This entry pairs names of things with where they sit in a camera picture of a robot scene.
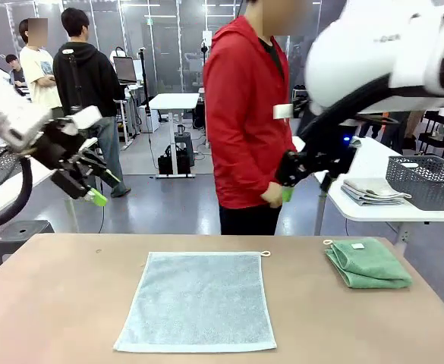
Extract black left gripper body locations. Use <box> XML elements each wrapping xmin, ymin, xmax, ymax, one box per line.
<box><xmin>41</xmin><ymin>119</ymin><xmax>90</xmax><ymax>179</ymax></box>

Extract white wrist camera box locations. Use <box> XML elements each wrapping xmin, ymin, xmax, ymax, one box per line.
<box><xmin>272</xmin><ymin>102</ymin><xmax>294</xmax><ymax>120</ymax></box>
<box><xmin>68</xmin><ymin>105</ymin><xmax>103</xmax><ymax>132</ymax></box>

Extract person in black hoodie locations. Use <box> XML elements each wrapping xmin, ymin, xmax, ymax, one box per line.
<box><xmin>52</xmin><ymin>7</ymin><xmax>132</xmax><ymax>198</ymax></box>

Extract beige folded towel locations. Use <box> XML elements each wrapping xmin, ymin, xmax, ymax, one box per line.
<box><xmin>342</xmin><ymin>177</ymin><xmax>412</xmax><ymax>201</ymax></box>

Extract light blue towel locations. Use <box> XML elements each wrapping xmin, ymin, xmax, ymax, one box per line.
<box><xmin>113</xmin><ymin>249</ymin><xmax>278</xmax><ymax>353</ymax></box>

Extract black left arm hose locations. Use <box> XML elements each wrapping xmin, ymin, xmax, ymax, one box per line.
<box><xmin>0</xmin><ymin>146</ymin><xmax>35</xmax><ymax>231</ymax></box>

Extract open laptop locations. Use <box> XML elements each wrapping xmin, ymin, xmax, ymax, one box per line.
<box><xmin>112</xmin><ymin>55</ymin><xmax>138</xmax><ymax>86</ymax></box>

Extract black right arm hose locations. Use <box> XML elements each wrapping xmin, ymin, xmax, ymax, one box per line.
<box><xmin>296</xmin><ymin>74</ymin><xmax>397</xmax><ymax>147</ymax></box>

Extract person in red jacket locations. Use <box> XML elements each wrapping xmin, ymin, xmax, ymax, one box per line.
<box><xmin>203</xmin><ymin>0</ymin><xmax>298</xmax><ymax>236</ymax></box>

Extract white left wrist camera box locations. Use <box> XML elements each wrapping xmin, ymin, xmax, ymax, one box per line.
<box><xmin>68</xmin><ymin>105</ymin><xmax>103</xmax><ymax>132</ymax></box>

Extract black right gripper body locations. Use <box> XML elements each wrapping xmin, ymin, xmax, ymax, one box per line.
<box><xmin>307</xmin><ymin>142</ymin><xmax>359</xmax><ymax>193</ymax></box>

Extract small white standing desk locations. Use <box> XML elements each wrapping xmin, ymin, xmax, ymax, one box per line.
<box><xmin>148</xmin><ymin>93</ymin><xmax>200</xmax><ymax>179</ymax></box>

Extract person's right hand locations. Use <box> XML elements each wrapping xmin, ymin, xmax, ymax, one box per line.
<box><xmin>261</xmin><ymin>181</ymin><xmax>283</xmax><ymax>208</ymax></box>

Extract person in cream t-shirt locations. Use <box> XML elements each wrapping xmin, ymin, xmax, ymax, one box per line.
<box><xmin>18</xmin><ymin>17</ymin><xmax>64</xmax><ymax>115</ymax></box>

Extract black tripod pole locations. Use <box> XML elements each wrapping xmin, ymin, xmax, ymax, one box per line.
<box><xmin>137</xmin><ymin>47</ymin><xmax>153</xmax><ymax>133</ymax></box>

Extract black arm hose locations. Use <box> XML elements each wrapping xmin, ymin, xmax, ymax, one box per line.
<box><xmin>296</xmin><ymin>74</ymin><xmax>397</xmax><ymax>147</ymax></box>
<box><xmin>0</xmin><ymin>146</ymin><xmax>35</xmax><ymax>231</ymax></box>

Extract black camera stand pole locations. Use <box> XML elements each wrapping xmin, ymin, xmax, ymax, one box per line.
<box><xmin>61</xmin><ymin>48</ymin><xmax>85</xmax><ymax>117</ymax></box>

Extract grey plastic stool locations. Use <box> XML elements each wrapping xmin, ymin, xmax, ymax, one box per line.
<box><xmin>0</xmin><ymin>219</ymin><xmax>55</xmax><ymax>268</ymax></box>
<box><xmin>174</xmin><ymin>132</ymin><xmax>196</xmax><ymax>168</ymax></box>

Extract black shelf cart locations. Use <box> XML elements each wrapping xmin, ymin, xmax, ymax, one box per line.
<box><xmin>420</xmin><ymin>108</ymin><xmax>444</xmax><ymax>160</ymax></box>

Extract seated person with black hair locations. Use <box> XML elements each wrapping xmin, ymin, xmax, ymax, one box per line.
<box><xmin>5</xmin><ymin>54</ymin><xmax>26</xmax><ymax>86</ymax></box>

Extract green towel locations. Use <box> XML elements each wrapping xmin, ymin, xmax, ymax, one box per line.
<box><xmin>323</xmin><ymin>237</ymin><xmax>414</xmax><ymax>290</ymax></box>

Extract black bags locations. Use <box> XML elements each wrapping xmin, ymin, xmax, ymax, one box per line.
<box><xmin>157</xmin><ymin>146</ymin><xmax>191</xmax><ymax>176</ymax></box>

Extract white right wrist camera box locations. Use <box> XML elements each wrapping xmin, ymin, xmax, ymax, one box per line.
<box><xmin>272</xmin><ymin>102</ymin><xmax>294</xmax><ymax>120</ymax></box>

